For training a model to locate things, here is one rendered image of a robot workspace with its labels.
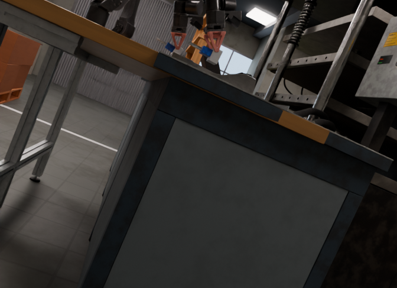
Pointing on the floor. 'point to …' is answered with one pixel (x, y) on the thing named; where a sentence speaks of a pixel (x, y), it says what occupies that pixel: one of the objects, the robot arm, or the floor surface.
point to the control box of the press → (381, 88)
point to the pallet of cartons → (15, 64)
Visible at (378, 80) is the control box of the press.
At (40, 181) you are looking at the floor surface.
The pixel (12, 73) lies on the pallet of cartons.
